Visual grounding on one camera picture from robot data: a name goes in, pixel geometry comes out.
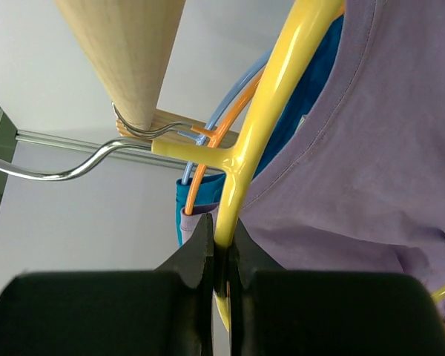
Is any cream yellow hanger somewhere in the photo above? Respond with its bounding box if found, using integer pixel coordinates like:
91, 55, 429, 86
0, 0, 445, 333

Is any light blue hanger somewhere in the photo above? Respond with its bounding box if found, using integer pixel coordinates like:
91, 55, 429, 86
113, 50, 274, 186

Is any lilac t shirt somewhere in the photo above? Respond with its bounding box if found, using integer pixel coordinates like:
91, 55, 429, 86
179, 0, 445, 329

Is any orange brown hanger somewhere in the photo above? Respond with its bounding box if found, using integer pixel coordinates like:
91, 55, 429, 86
184, 62, 268, 216

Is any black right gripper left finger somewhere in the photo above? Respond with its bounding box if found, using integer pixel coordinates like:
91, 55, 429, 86
0, 215, 214, 355

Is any blue t shirt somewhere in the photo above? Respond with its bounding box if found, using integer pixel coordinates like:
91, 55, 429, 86
175, 15, 344, 247

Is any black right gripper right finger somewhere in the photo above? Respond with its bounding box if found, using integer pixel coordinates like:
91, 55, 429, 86
228, 224, 445, 355

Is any wooden clothes rack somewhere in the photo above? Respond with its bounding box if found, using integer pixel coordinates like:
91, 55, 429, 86
53, 0, 238, 148

